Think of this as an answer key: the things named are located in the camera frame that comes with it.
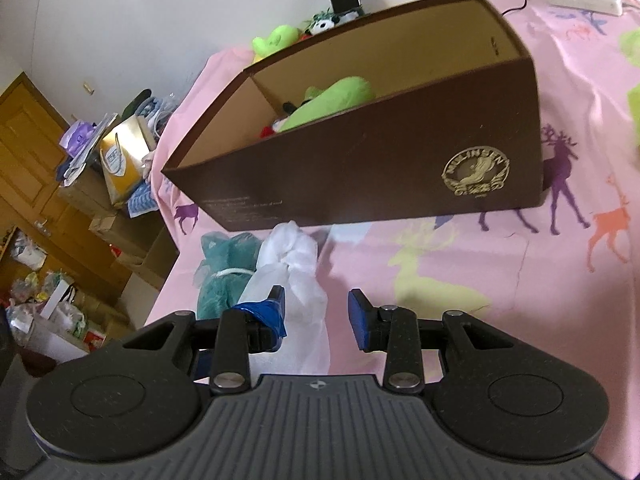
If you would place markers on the red and white plush toy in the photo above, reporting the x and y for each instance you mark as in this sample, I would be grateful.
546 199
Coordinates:
266 132

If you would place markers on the large light green plush toy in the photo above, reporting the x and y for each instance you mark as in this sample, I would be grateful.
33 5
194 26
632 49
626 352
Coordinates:
335 97

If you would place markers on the stack of white papers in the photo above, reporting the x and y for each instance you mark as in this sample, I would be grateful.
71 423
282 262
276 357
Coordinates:
82 165

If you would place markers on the bright green plush toy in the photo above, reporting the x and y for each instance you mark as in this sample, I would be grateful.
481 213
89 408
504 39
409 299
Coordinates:
631 50

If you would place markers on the wooden cabinet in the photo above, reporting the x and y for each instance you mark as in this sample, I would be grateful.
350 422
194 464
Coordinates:
30 125

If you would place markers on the small beige wall fixture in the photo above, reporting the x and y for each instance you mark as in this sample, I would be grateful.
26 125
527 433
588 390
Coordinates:
88 88

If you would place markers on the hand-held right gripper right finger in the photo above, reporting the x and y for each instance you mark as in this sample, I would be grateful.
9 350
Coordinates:
357 320

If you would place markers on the blue patterned towel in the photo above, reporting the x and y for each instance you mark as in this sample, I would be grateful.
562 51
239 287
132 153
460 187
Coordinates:
142 200

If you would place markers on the white paper bag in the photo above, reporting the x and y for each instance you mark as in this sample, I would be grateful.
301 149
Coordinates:
55 300

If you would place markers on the dark green hat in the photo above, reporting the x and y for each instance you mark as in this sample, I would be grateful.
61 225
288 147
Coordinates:
135 102

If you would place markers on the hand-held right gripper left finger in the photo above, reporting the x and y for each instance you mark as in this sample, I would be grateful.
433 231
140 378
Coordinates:
275 317

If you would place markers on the pink deer printed cloth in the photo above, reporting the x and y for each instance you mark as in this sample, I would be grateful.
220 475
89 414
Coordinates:
500 285

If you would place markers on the brown cardboard box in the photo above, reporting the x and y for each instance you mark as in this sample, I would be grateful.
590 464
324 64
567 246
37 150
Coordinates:
375 160

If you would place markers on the gold paper bag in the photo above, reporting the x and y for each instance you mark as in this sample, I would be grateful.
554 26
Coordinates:
120 160

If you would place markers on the green and yellow plush toy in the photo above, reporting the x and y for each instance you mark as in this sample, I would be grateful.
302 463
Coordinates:
275 40

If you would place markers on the teal plush toy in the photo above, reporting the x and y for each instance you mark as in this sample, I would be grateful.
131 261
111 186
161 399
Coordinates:
225 280

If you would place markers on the white cloth bundle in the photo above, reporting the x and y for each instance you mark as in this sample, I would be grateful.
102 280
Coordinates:
300 280

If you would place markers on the panda plush toy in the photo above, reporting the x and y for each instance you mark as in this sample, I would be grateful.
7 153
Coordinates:
325 24

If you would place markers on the purple bag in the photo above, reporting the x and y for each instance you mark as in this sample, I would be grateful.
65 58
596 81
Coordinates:
80 135

